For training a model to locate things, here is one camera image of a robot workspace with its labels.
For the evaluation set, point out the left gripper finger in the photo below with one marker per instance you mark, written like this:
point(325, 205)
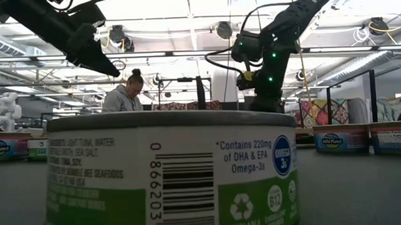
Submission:
point(100, 62)

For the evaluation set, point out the pink-label seafood can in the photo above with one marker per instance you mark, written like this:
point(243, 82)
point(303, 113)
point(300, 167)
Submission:
point(340, 140)
point(395, 139)

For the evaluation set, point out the green-label tuna can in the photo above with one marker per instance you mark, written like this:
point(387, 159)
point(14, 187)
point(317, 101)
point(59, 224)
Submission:
point(37, 148)
point(188, 143)

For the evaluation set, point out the blue-label pull-tab can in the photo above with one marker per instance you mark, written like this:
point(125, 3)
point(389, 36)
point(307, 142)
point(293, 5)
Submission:
point(5, 148)

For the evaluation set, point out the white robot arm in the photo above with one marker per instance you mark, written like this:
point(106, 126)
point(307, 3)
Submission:
point(7, 112)

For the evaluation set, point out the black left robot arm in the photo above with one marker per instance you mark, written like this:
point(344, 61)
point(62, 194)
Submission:
point(30, 18)

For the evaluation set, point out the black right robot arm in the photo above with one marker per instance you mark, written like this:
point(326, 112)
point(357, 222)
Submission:
point(301, 9)

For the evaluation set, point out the colourful patchwork quilt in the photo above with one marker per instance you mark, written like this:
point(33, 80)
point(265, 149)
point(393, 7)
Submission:
point(322, 114)

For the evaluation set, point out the red patterned cloth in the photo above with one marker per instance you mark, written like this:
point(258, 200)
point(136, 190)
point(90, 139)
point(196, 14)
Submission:
point(180, 106)

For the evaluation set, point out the teal patterned cloth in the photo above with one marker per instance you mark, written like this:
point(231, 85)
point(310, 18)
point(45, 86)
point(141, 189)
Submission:
point(390, 107)

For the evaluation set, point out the black partition frame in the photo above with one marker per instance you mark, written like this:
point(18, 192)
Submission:
point(373, 94)

